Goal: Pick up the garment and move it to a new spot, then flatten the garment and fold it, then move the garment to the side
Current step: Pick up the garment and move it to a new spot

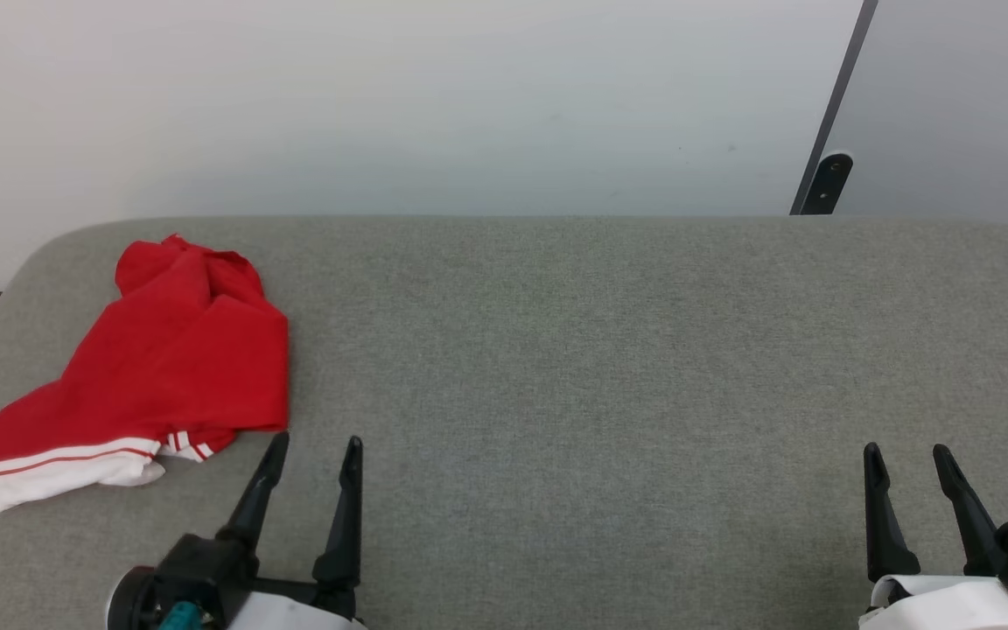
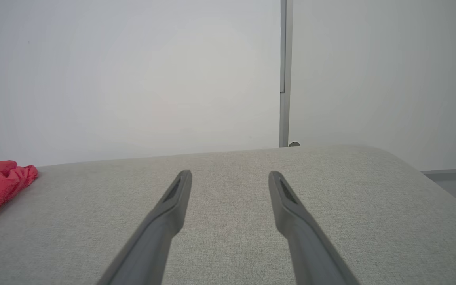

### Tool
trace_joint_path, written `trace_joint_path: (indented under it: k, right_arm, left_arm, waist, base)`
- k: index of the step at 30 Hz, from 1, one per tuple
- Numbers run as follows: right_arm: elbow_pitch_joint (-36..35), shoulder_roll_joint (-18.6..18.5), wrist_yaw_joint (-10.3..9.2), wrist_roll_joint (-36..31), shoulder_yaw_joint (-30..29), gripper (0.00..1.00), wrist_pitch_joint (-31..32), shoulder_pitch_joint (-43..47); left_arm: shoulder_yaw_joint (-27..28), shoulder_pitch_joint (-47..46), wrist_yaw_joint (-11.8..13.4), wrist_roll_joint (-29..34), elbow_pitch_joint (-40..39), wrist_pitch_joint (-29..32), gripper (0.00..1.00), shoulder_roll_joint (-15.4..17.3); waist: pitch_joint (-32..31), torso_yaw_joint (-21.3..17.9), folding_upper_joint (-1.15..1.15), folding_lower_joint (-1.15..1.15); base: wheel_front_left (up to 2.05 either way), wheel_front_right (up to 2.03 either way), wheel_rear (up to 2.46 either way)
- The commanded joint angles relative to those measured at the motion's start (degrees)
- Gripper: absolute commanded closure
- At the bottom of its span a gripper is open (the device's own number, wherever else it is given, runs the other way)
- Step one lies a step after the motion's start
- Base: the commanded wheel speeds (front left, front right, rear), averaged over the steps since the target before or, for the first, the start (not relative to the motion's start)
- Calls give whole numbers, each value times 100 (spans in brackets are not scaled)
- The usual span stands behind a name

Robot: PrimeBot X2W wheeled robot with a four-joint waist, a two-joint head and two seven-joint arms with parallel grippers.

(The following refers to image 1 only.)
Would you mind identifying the black door edge strip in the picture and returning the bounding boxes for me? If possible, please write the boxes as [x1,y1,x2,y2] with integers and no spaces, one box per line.
[789,0,879,216]

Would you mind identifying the red basketball jersey white trim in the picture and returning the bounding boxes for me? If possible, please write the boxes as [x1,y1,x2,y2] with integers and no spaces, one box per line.
[0,234,291,513]

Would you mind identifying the grey door panel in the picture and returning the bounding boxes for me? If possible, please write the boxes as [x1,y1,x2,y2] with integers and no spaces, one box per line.
[819,0,1008,242]

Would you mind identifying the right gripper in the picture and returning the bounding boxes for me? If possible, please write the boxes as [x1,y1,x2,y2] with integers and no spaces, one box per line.
[858,443,1008,630]

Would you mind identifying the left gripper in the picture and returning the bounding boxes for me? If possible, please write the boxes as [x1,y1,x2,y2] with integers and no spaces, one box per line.
[216,431,370,630]

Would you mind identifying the teal camera cable connector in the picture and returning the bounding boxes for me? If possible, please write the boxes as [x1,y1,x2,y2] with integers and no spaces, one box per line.
[157,599,216,630]

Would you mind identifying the black rounded door bracket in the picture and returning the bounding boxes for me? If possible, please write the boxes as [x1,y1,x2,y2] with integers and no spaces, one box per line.
[800,151,855,216]

